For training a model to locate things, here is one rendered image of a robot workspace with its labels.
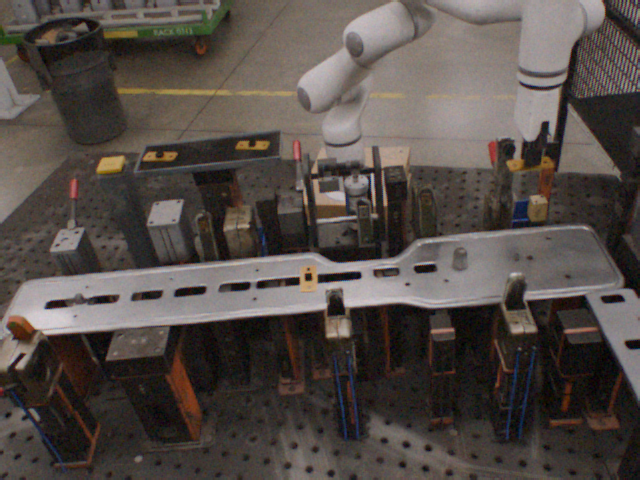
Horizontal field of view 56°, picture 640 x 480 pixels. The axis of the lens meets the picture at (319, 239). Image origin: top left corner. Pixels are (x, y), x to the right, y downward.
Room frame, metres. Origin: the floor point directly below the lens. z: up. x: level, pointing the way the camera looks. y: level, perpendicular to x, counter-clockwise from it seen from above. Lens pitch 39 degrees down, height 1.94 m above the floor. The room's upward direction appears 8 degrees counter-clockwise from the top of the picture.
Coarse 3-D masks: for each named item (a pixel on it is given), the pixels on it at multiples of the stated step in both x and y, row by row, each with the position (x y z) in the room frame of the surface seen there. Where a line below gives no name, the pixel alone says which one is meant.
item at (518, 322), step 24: (504, 312) 0.79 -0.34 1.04; (528, 312) 0.78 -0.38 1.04; (504, 336) 0.77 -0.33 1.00; (528, 336) 0.74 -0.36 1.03; (504, 360) 0.76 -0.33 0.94; (528, 360) 0.74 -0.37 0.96; (504, 384) 0.75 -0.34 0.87; (528, 384) 0.73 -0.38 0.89; (504, 408) 0.75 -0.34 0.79; (504, 432) 0.74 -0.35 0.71
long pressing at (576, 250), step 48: (432, 240) 1.08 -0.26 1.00; (480, 240) 1.06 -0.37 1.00; (528, 240) 1.04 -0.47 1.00; (576, 240) 1.02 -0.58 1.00; (48, 288) 1.11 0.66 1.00; (96, 288) 1.08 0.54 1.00; (144, 288) 1.06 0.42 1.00; (288, 288) 0.99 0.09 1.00; (384, 288) 0.95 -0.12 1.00; (432, 288) 0.93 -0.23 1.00; (480, 288) 0.91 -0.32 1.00; (528, 288) 0.89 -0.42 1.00; (576, 288) 0.87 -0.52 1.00; (0, 336) 0.97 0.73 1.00; (48, 336) 0.96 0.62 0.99
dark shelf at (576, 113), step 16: (608, 96) 1.59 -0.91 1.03; (624, 96) 1.57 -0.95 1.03; (576, 112) 1.53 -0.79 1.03; (592, 112) 1.51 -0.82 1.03; (608, 112) 1.50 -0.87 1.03; (624, 112) 1.48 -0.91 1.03; (592, 128) 1.42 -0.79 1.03; (608, 128) 1.41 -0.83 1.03; (624, 128) 1.40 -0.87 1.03; (608, 144) 1.34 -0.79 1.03; (624, 144) 1.33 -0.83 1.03; (608, 160) 1.29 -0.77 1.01; (624, 160) 1.25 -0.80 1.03
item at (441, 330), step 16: (432, 320) 0.85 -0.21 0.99; (448, 320) 0.84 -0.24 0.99; (432, 336) 0.81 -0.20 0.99; (448, 336) 0.80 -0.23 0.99; (432, 352) 0.81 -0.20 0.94; (448, 352) 0.79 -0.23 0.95; (432, 368) 0.80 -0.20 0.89; (448, 368) 0.79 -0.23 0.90; (432, 384) 0.82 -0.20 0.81; (448, 384) 0.80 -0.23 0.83; (432, 400) 0.81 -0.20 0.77; (448, 400) 0.80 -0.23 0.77; (432, 416) 0.80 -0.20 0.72; (448, 416) 0.80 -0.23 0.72
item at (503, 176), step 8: (504, 136) 1.15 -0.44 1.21; (512, 136) 1.15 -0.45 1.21; (496, 144) 1.15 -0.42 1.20; (504, 144) 1.13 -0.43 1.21; (512, 144) 1.11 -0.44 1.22; (496, 152) 1.14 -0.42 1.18; (504, 152) 1.11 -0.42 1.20; (512, 152) 1.11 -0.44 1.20; (496, 160) 1.14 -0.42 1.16; (504, 160) 1.14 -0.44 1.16; (496, 168) 1.13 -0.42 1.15; (504, 168) 1.13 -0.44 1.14; (496, 176) 1.13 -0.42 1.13; (504, 176) 1.13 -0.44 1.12; (512, 176) 1.12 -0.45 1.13; (496, 184) 1.12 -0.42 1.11; (504, 184) 1.13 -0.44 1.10; (496, 192) 1.12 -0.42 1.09; (496, 200) 1.11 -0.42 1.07; (496, 208) 1.11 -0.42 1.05
